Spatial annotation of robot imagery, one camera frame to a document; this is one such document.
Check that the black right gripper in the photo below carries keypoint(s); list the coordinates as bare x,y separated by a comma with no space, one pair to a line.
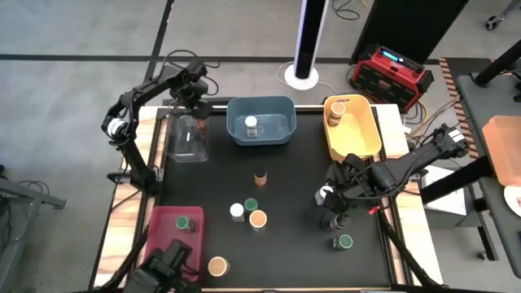
360,179

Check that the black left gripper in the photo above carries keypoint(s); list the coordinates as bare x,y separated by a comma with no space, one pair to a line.
195,87

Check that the white-lid bagel seasoning jar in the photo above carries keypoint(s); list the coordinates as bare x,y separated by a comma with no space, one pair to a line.
237,212
251,126
324,194

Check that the red-brown black-lid spice bottle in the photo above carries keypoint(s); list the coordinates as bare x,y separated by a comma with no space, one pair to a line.
201,123

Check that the orange black-lid spice bottle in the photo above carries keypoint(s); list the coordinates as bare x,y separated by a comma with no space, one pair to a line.
260,177

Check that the tan-lid spice jar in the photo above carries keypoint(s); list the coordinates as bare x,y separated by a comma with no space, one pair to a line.
218,266
336,113
258,219

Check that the green-lid spice jar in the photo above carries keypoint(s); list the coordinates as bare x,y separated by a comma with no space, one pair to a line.
344,242
251,203
184,224

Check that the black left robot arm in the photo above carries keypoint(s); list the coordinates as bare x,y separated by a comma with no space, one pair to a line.
140,91

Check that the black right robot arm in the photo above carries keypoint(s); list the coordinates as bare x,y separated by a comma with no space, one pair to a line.
411,163

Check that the clear plastic bin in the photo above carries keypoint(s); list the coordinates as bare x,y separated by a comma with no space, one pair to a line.
187,150

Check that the yellow plastic bin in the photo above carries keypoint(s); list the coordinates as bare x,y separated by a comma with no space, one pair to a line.
354,138

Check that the blue plastic bin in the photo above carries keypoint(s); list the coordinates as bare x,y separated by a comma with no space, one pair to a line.
260,106

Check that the white box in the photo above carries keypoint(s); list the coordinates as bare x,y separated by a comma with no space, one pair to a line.
443,203

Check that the red portable power station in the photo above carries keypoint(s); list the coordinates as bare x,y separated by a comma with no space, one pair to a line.
386,81

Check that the red plastic bin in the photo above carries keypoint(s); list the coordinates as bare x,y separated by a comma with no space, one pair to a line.
163,228

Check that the grey side table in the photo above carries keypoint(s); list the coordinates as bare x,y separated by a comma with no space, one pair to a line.
472,106

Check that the orange translucent bin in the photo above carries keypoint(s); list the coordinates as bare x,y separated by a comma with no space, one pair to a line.
504,150

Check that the black partition panel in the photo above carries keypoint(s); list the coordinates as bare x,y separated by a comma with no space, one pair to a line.
407,28

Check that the white plate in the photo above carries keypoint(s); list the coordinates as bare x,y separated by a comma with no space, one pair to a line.
515,201

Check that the grey equipment stand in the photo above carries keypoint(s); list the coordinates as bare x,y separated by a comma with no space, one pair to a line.
40,198

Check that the chair leg with caster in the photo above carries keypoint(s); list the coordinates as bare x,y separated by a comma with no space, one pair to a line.
492,22

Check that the black aluminium table frame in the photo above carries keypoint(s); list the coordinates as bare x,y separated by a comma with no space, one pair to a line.
220,101

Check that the silver rail bar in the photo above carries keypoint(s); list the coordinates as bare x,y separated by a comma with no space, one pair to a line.
309,107

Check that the black post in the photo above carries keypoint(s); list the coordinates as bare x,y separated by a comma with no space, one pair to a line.
496,65

